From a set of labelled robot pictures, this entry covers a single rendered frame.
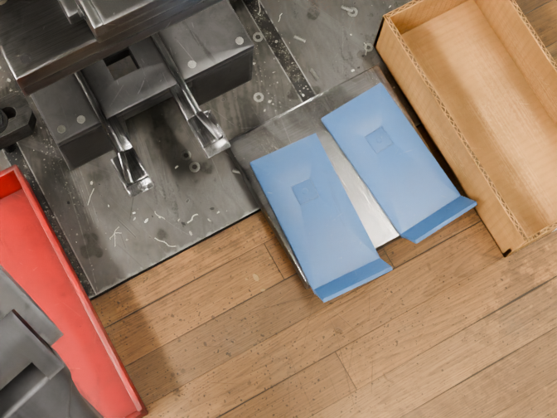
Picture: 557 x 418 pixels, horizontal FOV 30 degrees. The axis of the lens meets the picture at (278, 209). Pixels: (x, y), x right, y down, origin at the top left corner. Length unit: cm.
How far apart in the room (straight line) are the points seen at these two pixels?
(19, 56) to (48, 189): 24
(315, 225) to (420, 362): 16
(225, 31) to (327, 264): 24
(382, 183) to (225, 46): 20
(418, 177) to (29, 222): 37
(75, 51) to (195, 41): 19
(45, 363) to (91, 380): 33
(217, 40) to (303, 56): 12
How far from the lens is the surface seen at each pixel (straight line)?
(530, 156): 105
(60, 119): 95
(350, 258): 97
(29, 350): 63
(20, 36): 81
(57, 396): 67
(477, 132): 105
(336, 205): 98
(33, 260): 100
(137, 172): 93
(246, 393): 97
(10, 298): 61
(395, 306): 99
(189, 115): 94
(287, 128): 100
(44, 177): 102
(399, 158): 100
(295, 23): 107
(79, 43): 80
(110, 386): 97
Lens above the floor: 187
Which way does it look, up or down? 75 degrees down
